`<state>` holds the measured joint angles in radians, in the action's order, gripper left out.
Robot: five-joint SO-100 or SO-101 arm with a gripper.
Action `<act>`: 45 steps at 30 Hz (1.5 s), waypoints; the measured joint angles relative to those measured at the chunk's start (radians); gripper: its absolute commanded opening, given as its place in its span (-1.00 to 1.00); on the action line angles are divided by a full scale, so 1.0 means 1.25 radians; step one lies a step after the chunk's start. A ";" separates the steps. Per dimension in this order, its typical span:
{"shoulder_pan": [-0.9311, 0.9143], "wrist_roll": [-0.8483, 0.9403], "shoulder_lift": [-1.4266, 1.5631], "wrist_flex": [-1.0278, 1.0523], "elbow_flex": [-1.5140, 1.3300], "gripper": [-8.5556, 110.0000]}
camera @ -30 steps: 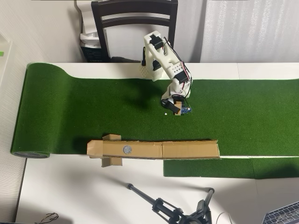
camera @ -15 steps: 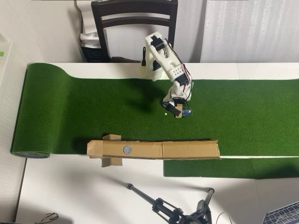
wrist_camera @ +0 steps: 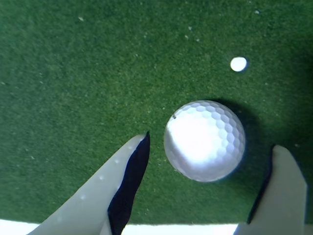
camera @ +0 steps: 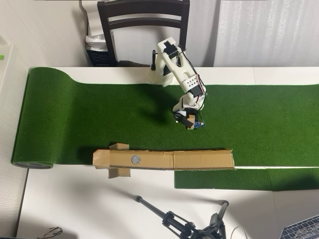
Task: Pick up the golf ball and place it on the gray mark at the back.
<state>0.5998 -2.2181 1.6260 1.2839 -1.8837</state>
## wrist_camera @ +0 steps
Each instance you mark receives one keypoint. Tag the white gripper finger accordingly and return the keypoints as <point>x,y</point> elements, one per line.
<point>93,200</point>
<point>283,195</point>

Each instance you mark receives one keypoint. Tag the white golf ball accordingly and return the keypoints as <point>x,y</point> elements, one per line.
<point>205,142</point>

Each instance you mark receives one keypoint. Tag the long green putting mat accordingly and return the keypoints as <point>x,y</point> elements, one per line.
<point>73,73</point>

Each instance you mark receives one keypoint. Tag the small white dot marker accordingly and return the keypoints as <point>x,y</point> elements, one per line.
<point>238,64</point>

